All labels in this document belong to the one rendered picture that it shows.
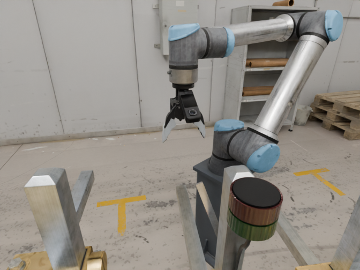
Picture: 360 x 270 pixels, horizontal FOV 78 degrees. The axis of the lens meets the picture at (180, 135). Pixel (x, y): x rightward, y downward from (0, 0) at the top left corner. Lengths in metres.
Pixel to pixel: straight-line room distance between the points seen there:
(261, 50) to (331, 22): 2.35
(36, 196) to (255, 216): 0.25
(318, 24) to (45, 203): 1.11
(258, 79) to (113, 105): 2.06
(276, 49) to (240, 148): 2.66
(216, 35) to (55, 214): 0.62
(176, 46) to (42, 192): 0.51
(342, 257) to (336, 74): 3.94
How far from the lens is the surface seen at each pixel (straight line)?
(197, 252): 0.54
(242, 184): 0.29
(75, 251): 0.38
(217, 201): 1.27
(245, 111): 3.55
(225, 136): 1.11
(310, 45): 1.13
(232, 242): 0.39
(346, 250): 0.57
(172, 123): 0.74
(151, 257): 1.61
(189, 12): 2.80
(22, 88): 3.21
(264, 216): 0.27
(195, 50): 0.69
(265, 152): 1.00
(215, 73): 3.20
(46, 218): 0.34
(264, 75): 3.54
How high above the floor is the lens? 1.28
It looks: 25 degrees down
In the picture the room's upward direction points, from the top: straight up
